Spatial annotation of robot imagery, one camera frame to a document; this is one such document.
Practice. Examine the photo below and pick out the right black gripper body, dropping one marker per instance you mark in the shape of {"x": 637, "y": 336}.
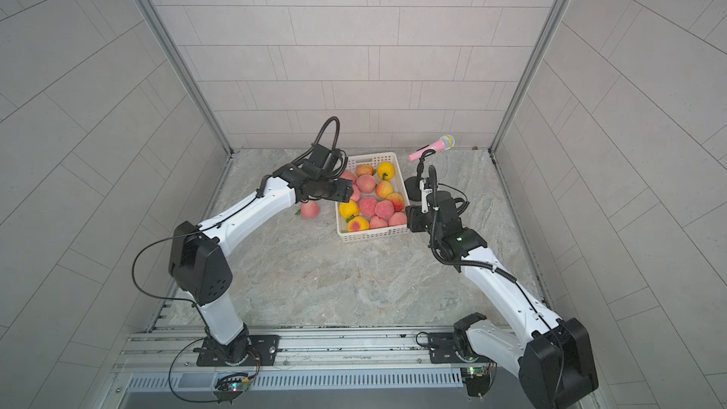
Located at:
{"x": 436, "y": 229}

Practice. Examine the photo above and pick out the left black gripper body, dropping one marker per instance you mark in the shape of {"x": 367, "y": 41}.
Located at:
{"x": 325, "y": 187}

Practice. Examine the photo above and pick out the pink peach with leaf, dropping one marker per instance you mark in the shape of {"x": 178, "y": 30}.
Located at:
{"x": 348, "y": 175}

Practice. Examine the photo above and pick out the red orange peach bottom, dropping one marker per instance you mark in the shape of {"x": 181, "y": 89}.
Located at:
{"x": 397, "y": 201}

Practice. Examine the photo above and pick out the orange wrinkled peach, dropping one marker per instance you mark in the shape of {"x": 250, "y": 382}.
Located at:
{"x": 364, "y": 169}

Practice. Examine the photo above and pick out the dark pink peach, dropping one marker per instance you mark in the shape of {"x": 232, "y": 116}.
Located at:
{"x": 384, "y": 209}

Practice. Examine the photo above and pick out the yellow peach with leaf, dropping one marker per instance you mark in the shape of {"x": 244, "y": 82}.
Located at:
{"x": 358, "y": 224}

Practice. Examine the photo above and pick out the white perforated plastic basket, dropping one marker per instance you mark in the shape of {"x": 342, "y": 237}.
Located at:
{"x": 374, "y": 159}

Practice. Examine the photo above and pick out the orange pink peach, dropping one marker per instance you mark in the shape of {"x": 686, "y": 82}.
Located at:
{"x": 384, "y": 189}

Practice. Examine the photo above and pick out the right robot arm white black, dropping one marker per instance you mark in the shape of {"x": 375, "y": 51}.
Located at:
{"x": 552, "y": 357}

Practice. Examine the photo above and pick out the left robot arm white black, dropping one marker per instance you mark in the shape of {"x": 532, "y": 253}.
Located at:
{"x": 199, "y": 255}

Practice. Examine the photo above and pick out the pink toy microphone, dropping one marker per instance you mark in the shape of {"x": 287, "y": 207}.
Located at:
{"x": 443, "y": 144}

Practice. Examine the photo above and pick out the right circuit board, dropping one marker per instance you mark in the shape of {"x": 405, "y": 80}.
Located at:
{"x": 477, "y": 381}

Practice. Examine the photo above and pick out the white ventilation grille strip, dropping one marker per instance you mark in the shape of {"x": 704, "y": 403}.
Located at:
{"x": 270, "y": 380}

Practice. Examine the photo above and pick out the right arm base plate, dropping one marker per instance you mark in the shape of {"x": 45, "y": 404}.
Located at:
{"x": 442, "y": 348}

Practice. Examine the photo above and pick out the aluminium mounting rail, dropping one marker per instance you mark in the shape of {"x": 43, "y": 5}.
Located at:
{"x": 299, "y": 349}

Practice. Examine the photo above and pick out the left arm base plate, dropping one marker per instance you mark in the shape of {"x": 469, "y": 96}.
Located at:
{"x": 245, "y": 352}

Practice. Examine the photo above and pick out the left circuit board with cable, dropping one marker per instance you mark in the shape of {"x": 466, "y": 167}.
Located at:
{"x": 226, "y": 389}

